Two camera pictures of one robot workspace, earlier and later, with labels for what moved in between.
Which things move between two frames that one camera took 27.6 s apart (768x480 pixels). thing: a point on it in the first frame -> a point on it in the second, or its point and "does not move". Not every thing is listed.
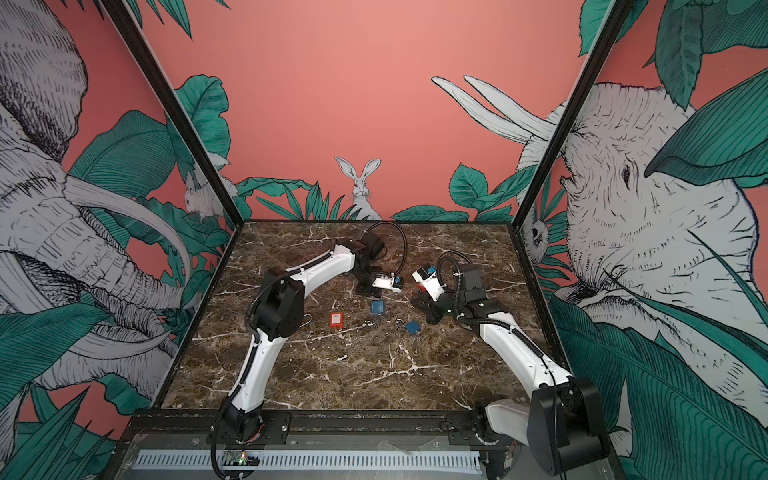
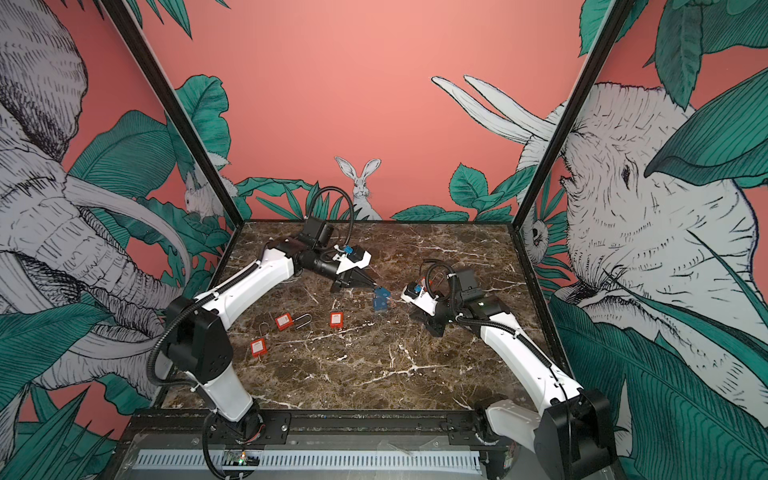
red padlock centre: x=337 y=320 does not move
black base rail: x=317 y=430 does not move
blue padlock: x=413 y=327 -> x=381 y=295
